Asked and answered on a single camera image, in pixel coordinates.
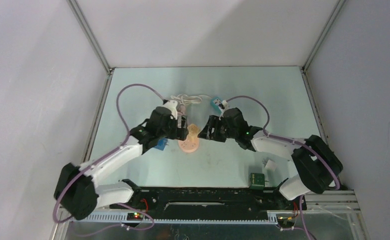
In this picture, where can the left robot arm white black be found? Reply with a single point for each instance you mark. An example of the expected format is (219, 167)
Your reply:
(79, 189)

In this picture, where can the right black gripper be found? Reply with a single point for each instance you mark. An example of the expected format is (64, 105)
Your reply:
(214, 121)

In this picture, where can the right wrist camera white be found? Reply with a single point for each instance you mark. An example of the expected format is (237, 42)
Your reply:
(223, 106)

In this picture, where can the yellow cube plug adapter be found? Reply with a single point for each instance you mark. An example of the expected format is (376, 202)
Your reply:
(193, 131)

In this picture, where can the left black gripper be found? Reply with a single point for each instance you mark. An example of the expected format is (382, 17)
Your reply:
(178, 133)

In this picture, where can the blue cube plug adapter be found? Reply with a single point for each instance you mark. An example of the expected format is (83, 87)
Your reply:
(161, 144)

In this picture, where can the teal power strip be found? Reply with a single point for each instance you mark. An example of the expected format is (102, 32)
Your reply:
(216, 103)

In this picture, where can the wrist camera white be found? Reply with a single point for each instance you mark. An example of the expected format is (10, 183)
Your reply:
(223, 106)
(172, 106)

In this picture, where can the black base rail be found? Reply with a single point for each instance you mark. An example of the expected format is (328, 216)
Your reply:
(212, 204)

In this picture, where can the pink round power socket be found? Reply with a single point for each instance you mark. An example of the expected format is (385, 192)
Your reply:
(189, 145)

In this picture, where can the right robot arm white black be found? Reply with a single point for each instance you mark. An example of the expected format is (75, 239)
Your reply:
(316, 164)

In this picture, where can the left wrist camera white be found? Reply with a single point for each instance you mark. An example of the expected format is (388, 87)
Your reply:
(172, 106)

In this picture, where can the small white plug adapter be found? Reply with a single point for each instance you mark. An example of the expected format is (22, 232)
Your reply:
(269, 165)

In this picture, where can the green cube plug adapter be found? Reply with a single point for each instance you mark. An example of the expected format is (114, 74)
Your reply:
(257, 181)

